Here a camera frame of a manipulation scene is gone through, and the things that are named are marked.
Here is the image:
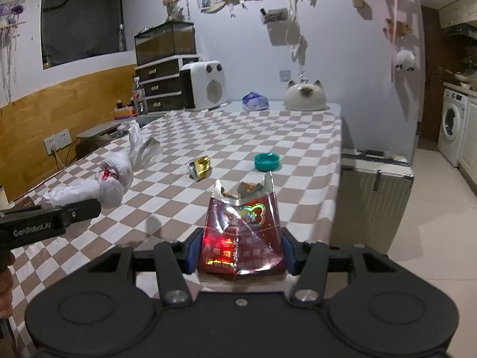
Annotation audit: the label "red cigarette pack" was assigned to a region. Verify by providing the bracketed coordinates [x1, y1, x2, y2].
[198, 172, 285, 280]

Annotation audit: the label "gold foil wrapper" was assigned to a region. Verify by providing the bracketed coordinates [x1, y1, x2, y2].
[188, 156, 212, 181]

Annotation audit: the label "teal bottle cap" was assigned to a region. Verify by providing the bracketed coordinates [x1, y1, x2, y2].
[254, 153, 281, 172]

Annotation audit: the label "white plastic bag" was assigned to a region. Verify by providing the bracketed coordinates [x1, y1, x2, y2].
[41, 121, 162, 209]

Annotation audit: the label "person's left hand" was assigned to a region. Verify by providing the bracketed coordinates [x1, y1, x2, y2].
[0, 252, 16, 319]

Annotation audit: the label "checkered brown white tablecloth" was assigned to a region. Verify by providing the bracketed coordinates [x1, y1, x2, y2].
[10, 111, 342, 357]

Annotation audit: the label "white ribbed suitcase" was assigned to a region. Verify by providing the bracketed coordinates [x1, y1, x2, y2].
[331, 149, 414, 254]

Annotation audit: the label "blue tissue pack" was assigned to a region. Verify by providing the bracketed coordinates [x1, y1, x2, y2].
[241, 91, 269, 112]

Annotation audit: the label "white cat shaped ornament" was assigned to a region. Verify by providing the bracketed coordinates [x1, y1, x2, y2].
[283, 80, 327, 112]

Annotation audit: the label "clear water bottle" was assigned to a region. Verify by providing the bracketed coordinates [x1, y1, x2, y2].
[132, 77, 147, 115]

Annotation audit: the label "white space heater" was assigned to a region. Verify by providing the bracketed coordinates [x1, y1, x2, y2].
[179, 61, 227, 112]

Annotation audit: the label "black drawer cabinet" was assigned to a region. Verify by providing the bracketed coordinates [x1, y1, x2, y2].
[134, 55, 201, 113]

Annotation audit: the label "white kitchen cabinets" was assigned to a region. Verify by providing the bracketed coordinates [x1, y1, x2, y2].
[459, 96, 477, 183]

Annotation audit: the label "glass terrarium tank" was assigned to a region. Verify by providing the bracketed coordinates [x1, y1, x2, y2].
[134, 20, 196, 66]

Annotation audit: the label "white washing machine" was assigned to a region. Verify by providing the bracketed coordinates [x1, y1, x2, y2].
[437, 87, 467, 167]

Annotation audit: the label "dried flower bouquet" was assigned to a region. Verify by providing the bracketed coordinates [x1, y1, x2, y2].
[162, 0, 184, 21]

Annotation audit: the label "white wall power socket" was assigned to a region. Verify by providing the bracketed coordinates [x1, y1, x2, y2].
[44, 129, 72, 155]

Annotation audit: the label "white plush sheep wall toy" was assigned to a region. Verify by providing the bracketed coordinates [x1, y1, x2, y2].
[394, 49, 416, 71]

